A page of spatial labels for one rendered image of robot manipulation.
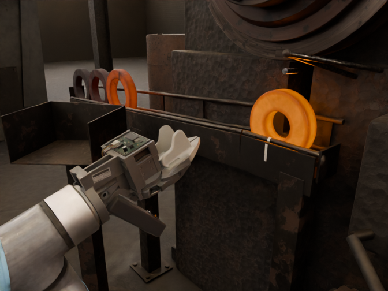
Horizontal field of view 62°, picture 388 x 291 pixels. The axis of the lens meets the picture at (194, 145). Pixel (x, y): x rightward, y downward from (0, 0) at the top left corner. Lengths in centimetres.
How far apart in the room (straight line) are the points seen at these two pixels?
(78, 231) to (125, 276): 99
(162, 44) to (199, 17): 243
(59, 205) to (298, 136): 48
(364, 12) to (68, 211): 52
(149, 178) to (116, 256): 107
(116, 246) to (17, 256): 117
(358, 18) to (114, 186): 46
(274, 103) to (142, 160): 36
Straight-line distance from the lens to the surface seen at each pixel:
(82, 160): 92
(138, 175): 46
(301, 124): 70
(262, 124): 76
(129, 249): 156
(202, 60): 98
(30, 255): 45
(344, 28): 62
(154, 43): 354
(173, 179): 49
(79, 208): 45
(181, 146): 52
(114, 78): 128
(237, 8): 70
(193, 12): 109
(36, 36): 345
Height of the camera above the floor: 94
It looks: 20 degrees down
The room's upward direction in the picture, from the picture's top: straight up
